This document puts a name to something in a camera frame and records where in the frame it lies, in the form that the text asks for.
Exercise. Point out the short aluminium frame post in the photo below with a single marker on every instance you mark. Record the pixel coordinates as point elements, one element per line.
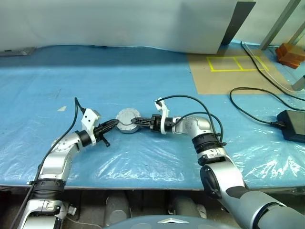
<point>299,83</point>

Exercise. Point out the round silver motor lid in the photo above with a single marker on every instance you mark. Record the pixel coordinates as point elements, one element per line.
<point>126,117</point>

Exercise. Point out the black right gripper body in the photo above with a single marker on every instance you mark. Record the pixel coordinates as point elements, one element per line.
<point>156,122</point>

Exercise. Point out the thick aluminium frame post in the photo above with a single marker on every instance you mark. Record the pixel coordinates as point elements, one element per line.
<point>277,23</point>

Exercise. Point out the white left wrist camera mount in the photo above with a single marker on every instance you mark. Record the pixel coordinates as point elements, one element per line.
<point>88,118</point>

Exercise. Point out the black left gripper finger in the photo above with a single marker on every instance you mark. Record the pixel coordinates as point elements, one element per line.
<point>109,129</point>
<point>109,123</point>

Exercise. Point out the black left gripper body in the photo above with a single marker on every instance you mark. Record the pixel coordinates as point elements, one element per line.
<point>101,134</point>

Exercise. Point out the round silver motor housing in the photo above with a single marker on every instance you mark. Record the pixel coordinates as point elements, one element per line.
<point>128,130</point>

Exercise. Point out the flat grey metal bracket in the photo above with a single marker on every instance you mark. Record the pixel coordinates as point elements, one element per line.
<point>21,51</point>

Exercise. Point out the orange wooden block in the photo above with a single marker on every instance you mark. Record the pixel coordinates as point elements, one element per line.
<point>289,50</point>
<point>291,64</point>

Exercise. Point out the grey rounded shape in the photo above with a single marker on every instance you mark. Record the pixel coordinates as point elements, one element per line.
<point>116,207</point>
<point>184,207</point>

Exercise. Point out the small grey tape scrap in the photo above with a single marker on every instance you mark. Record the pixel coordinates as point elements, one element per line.
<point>63,108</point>

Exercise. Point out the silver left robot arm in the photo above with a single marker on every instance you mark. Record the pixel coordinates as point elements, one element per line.
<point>57,155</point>

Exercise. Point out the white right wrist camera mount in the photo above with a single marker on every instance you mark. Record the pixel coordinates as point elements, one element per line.
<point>164,124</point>

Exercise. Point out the large white board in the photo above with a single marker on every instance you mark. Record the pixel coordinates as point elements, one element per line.
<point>119,21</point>

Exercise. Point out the brown cardboard sheet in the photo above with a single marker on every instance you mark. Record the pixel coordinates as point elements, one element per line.
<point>214,81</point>

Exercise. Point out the blue plastic table sheet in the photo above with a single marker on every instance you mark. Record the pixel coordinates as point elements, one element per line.
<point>143,71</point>

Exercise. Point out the grey robot torso with logo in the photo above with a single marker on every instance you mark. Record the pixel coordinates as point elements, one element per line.
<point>166,225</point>

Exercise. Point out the white object under table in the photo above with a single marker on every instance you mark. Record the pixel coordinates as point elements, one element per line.
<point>71,210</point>
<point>201,211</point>

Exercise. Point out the black power adapter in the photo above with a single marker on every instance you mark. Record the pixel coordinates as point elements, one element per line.
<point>295,124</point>

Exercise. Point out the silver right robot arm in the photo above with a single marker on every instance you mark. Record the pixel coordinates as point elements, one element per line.
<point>233,176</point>

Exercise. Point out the thin aluminium frame bar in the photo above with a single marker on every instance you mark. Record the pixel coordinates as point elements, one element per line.
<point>299,34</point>

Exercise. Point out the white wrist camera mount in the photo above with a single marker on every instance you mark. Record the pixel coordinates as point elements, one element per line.
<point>164,124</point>
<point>88,118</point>

